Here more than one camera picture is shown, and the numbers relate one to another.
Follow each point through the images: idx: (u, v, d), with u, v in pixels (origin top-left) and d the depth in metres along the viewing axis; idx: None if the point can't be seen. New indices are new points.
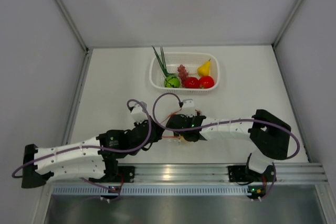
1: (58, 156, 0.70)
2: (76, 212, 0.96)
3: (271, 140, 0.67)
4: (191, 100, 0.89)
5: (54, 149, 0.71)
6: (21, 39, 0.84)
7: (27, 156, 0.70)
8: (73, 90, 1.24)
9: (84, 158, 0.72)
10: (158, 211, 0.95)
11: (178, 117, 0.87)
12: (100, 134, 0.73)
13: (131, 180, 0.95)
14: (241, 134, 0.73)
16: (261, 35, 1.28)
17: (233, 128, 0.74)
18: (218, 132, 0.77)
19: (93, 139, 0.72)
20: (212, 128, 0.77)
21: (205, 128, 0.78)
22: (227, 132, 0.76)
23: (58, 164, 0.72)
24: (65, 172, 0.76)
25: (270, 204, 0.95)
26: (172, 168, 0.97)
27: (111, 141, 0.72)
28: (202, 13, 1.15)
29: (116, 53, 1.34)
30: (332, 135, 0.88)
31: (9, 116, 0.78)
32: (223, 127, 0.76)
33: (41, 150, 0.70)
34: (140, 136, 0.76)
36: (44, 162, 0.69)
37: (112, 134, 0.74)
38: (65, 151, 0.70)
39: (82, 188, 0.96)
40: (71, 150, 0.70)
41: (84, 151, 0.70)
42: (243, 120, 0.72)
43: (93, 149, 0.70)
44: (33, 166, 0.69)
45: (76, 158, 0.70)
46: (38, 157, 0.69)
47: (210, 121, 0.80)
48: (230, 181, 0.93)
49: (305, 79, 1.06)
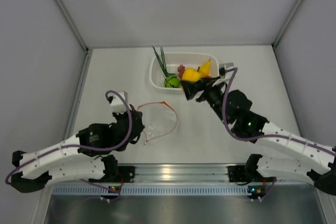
1: (40, 160, 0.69)
2: (76, 213, 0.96)
3: None
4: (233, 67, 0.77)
5: (37, 153, 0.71)
6: (21, 38, 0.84)
7: (14, 162, 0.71)
8: (73, 90, 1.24)
9: (67, 159, 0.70)
10: (158, 212, 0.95)
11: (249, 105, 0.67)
12: (80, 131, 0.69)
13: (131, 180, 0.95)
14: (314, 162, 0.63)
16: (261, 35, 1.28)
17: (308, 153, 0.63)
18: (283, 147, 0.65)
19: (73, 138, 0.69)
20: (279, 141, 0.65)
21: (268, 138, 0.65)
22: (295, 153, 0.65)
23: (45, 168, 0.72)
24: (63, 175, 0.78)
25: (270, 204, 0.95)
26: (172, 168, 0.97)
27: (91, 137, 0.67)
28: (202, 12, 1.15)
29: (115, 53, 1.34)
30: (332, 135, 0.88)
31: (9, 116, 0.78)
32: (294, 146, 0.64)
33: (25, 156, 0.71)
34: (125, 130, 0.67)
36: (29, 168, 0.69)
37: (93, 128, 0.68)
38: (46, 154, 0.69)
39: (82, 188, 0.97)
40: (53, 152, 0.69)
41: (64, 152, 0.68)
42: (325, 150, 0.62)
43: (73, 148, 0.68)
44: (20, 172, 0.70)
45: (58, 159, 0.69)
46: (23, 163, 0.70)
47: (275, 130, 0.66)
48: (230, 181, 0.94)
49: (305, 79, 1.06)
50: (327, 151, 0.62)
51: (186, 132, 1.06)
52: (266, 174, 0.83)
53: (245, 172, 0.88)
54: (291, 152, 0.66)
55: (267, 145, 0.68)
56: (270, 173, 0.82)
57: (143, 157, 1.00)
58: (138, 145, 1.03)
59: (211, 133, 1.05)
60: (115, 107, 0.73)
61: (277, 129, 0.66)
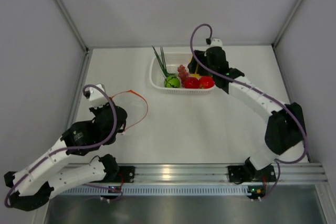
1: (32, 174, 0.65)
2: (76, 213, 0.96)
3: (284, 132, 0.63)
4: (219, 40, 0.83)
5: (27, 168, 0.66)
6: (21, 38, 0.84)
7: (8, 184, 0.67)
8: (73, 89, 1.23)
9: (60, 164, 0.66)
10: (158, 211, 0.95)
11: (223, 53, 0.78)
12: (63, 134, 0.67)
13: (131, 180, 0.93)
14: (264, 110, 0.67)
16: (261, 35, 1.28)
17: (261, 102, 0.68)
18: (244, 95, 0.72)
19: (58, 142, 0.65)
20: (242, 88, 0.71)
21: (235, 84, 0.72)
22: (253, 101, 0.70)
23: (41, 181, 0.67)
24: (65, 183, 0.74)
25: (269, 204, 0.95)
26: (172, 168, 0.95)
27: (76, 136, 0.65)
28: (202, 12, 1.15)
29: (115, 53, 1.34)
30: (332, 135, 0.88)
31: (9, 116, 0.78)
32: (253, 94, 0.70)
33: (17, 174, 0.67)
34: (109, 120, 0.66)
36: (23, 185, 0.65)
37: (75, 127, 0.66)
38: (37, 166, 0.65)
39: (82, 188, 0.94)
40: (42, 163, 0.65)
41: (54, 158, 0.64)
42: (275, 100, 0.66)
43: (62, 152, 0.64)
44: (16, 192, 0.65)
45: (51, 168, 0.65)
46: (17, 182, 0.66)
47: (244, 81, 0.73)
48: (230, 181, 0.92)
49: (305, 79, 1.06)
50: (276, 102, 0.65)
51: (186, 132, 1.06)
52: (259, 168, 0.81)
53: (244, 167, 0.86)
54: (252, 102, 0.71)
55: (238, 95, 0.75)
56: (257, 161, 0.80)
57: (143, 157, 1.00)
58: (138, 145, 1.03)
59: (211, 133, 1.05)
60: (94, 102, 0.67)
61: (247, 82, 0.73)
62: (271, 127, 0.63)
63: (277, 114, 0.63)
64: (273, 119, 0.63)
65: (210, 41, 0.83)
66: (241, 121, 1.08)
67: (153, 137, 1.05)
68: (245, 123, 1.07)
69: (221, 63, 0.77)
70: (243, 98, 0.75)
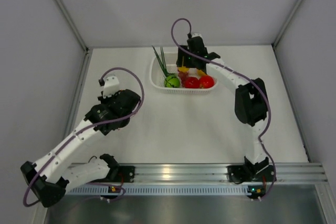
1: (59, 156, 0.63)
2: (76, 212, 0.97)
3: (249, 104, 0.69)
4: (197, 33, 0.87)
5: (51, 152, 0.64)
6: (21, 38, 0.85)
7: (27, 175, 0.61)
8: (73, 89, 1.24)
9: (86, 144, 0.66)
10: (158, 211, 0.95)
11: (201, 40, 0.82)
12: (86, 115, 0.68)
13: (131, 180, 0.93)
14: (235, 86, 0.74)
16: (261, 35, 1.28)
17: (232, 78, 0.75)
18: (218, 73, 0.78)
19: (83, 122, 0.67)
20: (217, 68, 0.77)
21: (211, 64, 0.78)
22: (226, 80, 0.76)
23: (65, 165, 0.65)
24: (77, 177, 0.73)
25: (269, 204, 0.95)
26: (172, 167, 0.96)
27: (100, 114, 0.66)
28: (202, 12, 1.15)
29: (115, 53, 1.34)
30: (332, 135, 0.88)
31: (9, 116, 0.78)
32: (225, 72, 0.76)
33: (39, 161, 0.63)
34: (129, 97, 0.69)
36: (50, 168, 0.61)
37: (99, 107, 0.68)
38: (63, 147, 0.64)
39: (81, 188, 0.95)
40: (69, 143, 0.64)
41: (81, 136, 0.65)
42: (243, 76, 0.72)
43: (89, 129, 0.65)
44: (41, 178, 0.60)
45: (77, 147, 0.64)
46: (40, 168, 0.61)
47: (219, 61, 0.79)
48: (229, 181, 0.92)
49: (305, 78, 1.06)
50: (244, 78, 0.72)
51: (185, 132, 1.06)
52: (254, 161, 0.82)
53: (244, 166, 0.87)
54: (225, 81, 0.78)
55: (214, 75, 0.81)
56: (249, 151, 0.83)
57: (142, 157, 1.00)
58: (138, 145, 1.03)
59: (210, 132, 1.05)
60: (107, 91, 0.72)
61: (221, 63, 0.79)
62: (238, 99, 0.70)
63: (243, 87, 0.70)
64: (239, 92, 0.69)
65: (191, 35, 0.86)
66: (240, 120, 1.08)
67: (152, 137, 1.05)
68: None
69: (199, 48, 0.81)
70: (218, 78, 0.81)
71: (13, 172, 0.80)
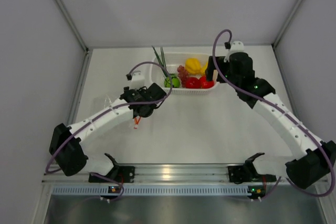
1: (95, 123, 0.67)
2: (77, 211, 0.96)
3: (313, 173, 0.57)
4: (240, 41, 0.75)
5: (86, 119, 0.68)
6: (21, 38, 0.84)
7: (60, 137, 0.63)
8: (73, 90, 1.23)
9: (118, 119, 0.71)
10: (158, 212, 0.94)
11: (250, 62, 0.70)
12: (122, 95, 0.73)
13: (131, 180, 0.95)
14: (296, 144, 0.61)
16: (261, 35, 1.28)
17: (294, 133, 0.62)
18: (275, 120, 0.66)
19: (118, 100, 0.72)
20: (273, 111, 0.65)
21: (265, 104, 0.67)
22: (283, 129, 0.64)
23: (97, 134, 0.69)
24: (94, 159, 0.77)
25: (269, 204, 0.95)
26: (172, 168, 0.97)
27: (136, 96, 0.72)
28: (202, 12, 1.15)
29: (115, 53, 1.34)
30: (332, 135, 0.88)
31: (9, 116, 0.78)
32: (285, 121, 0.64)
33: (75, 125, 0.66)
34: (159, 89, 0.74)
36: (85, 132, 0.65)
37: (134, 91, 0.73)
38: (99, 116, 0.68)
39: (83, 188, 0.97)
40: (105, 114, 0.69)
41: (117, 112, 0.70)
42: (312, 137, 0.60)
43: (125, 107, 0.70)
44: (74, 139, 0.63)
45: (112, 120, 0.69)
46: (76, 130, 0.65)
47: (275, 102, 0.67)
48: (230, 180, 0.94)
49: (305, 79, 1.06)
50: (313, 140, 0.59)
51: (186, 132, 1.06)
52: (260, 171, 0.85)
53: (244, 166, 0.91)
54: (280, 128, 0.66)
55: (264, 115, 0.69)
56: (263, 168, 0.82)
57: (143, 157, 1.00)
58: (138, 145, 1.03)
59: (211, 132, 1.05)
60: (133, 85, 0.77)
61: (277, 103, 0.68)
62: (301, 163, 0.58)
63: (313, 154, 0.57)
64: (307, 159, 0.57)
65: (229, 45, 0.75)
66: (240, 121, 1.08)
67: (153, 137, 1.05)
68: (245, 122, 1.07)
69: (246, 72, 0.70)
70: (267, 119, 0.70)
71: (12, 172, 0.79)
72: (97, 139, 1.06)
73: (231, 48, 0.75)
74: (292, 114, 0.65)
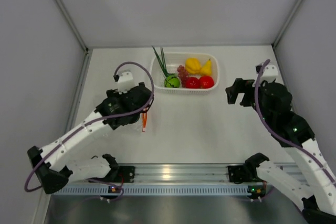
1: (66, 144, 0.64)
2: (76, 212, 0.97)
3: None
4: (274, 66, 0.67)
5: (58, 140, 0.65)
6: (21, 38, 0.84)
7: (32, 161, 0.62)
8: (73, 89, 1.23)
9: (94, 135, 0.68)
10: (158, 212, 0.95)
11: (289, 98, 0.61)
12: (97, 106, 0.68)
13: (131, 180, 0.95)
14: (328, 203, 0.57)
16: (261, 35, 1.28)
17: (327, 191, 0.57)
18: (309, 171, 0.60)
19: (93, 114, 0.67)
20: (310, 162, 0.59)
21: (303, 153, 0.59)
22: (316, 183, 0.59)
23: (71, 153, 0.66)
24: (81, 170, 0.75)
25: (269, 204, 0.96)
26: (172, 168, 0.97)
27: (112, 107, 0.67)
28: (201, 12, 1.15)
29: (114, 53, 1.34)
30: (332, 135, 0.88)
31: (9, 115, 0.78)
32: (322, 177, 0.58)
33: (45, 148, 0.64)
34: (142, 94, 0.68)
36: (55, 156, 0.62)
37: (110, 100, 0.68)
38: (71, 136, 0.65)
39: (82, 188, 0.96)
40: (77, 133, 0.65)
41: (89, 128, 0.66)
42: None
43: (98, 122, 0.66)
44: (45, 165, 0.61)
45: (85, 138, 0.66)
46: (46, 154, 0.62)
47: (313, 151, 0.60)
48: (230, 180, 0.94)
49: (305, 79, 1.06)
50: None
51: (186, 133, 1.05)
52: (261, 176, 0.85)
53: (244, 165, 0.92)
54: (312, 180, 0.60)
55: (297, 160, 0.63)
56: (270, 180, 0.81)
57: (142, 157, 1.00)
58: (138, 146, 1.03)
59: (211, 132, 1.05)
60: (122, 86, 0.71)
61: (315, 152, 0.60)
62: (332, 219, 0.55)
63: None
64: None
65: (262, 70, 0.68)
66: (240, 121, 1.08)
67: (153, 137, 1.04)
68: (245, 122, 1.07)
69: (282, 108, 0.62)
70: (297, 163, 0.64)
71: (12, 172, 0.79)
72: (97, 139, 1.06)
73: (264, 74, 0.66)
74: (329, 170, 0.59)
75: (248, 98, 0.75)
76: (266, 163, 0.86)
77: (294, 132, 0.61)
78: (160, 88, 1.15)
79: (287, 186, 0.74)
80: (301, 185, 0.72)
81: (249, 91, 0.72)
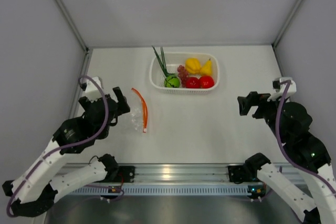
1: (31, 180, 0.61)
2: (77, 212, 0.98)
3: None
4: (293, 82, 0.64)
5: (23, 175, 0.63)
6: (21, 38, 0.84)
7: (7, 194, 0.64)
8: (73, 90, 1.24)
9: (58, 164, 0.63)
10: (159, 211, 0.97)
11: (307, 121, 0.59)
12: (54, 134, 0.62)
13: (131, 180, 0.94)
14: None
16: (261, 35, 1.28)
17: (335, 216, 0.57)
18: (320, 195, 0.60)
19: (50, 144, 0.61)
20: (323, 188, 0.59)
21: (317, 178, 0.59)
22: (325, 207, 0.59)
23: (41, 184, 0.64)
24: (68, 185, 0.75)
25: (269, 204, 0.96)
26: (172, 168, 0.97)
27: (67, 134, 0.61)
28: (202, 12, 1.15)
29: (114, 53, 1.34)
30: (332, 136, 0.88)
31: (9, 115, 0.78)
32: (332, 203, 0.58)
33: (16, 182, 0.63)
34: (98, 112, 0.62)
36: (23, 191, 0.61)
37: (66, 125, 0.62)
38: (32, 170, 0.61)
39: (82, 188, 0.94)
40: (38, 167, 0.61)
41: (49, 161, 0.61)
42: None
43: (56, 153, 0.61)
44: (17, 201, 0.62)
45: (47, 171, 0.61)
46: (16, 190, 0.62)
47: (327, 177, 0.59)
48: (230, 180, 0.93)
49: (305, 80, 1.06)
50: None
51: (186, 133, 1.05)
52: (261, 177, 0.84)
53: (244, 166, 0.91)
54: (321, 203, 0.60)
55: (308, 181, 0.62)
56: (272, 185, 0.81)
57: (142, 157, 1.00)
58: (138, 146, 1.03)
59: (211, 132, 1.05)
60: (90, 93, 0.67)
61: (329, 178, 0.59)
62: None
63: None
64: None
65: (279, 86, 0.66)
66: (240, 121, 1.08)
67: (153, 137, 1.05)
68: (245, 123, 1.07)
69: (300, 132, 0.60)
70: (308, 184, 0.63)
71: (12, 172, 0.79)
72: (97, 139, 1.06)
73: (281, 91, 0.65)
74: None
75: (261, 112, 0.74)
76: (268, 168, 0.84)
77: (311, 158, 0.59)
78: (160, 88, 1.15)
79: (289, 194, 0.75)
80: (302, 196, 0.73)
81: (264, 105, 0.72)
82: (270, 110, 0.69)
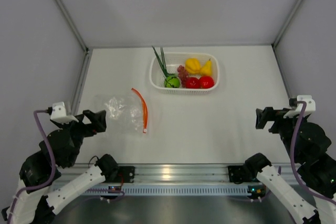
1: (16, 212, 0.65)
2: (77, 212, 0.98)
3: None
4: (311, 99, 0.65)
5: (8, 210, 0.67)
6: (20, 38, 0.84)
7: None
8: (73, 90, 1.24)
9: (35, 194, 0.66)
10: (159, 211, 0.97)
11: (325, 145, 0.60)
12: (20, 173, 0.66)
13: (131, 180, 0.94)
14: None
16: (261, 36, 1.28)
17: None
18: (330, 216, 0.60)
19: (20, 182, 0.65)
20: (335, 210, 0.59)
21: (329, 202, 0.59)
22: None
23: (29, 213, 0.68)
24: (64, 199, 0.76)
25: (269, 203, 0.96)
26: (172, 168, 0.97)
27: (28, 173, 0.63)
28: (201, 12, 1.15)
29: (114, 53, 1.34)
30: (332, 135, 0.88)
31: (10, 115, 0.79)
32: None
33: (6, 213, 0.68)
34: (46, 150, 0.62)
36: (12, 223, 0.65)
37: (25, 166, 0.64)
38: (14, 205, 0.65)
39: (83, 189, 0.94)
40: (17, 203, 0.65)
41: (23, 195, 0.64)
42: None
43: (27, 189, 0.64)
44: None
45: (26, 202, 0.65)
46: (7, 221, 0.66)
47: None
48: (230, 181, 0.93)
49: (305, 79, 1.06)
50: None
51: (186, 133, 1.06)
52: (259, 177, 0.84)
53: (244, 167, 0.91)
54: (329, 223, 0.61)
55: (319, 201, 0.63)
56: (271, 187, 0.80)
57: (142, 157, 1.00)
58: (138, 146, 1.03)
59: (211, 132, 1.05)
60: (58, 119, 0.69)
61: None
62: None
63: None
64: None
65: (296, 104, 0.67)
66: (240, 121, 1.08)
67: (153, 137, 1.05)
68: (245, 123, 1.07)
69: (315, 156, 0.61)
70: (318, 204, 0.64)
71: (12, 172, 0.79)
72: (97, 140, 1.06)
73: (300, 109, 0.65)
74: None
75: (277, 127, 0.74)
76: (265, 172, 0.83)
77: (330, 183, 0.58)
78: (160, 88, 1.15)
79: (288, 199, 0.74)
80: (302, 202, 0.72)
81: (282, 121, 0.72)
82: (286, 127, 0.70)
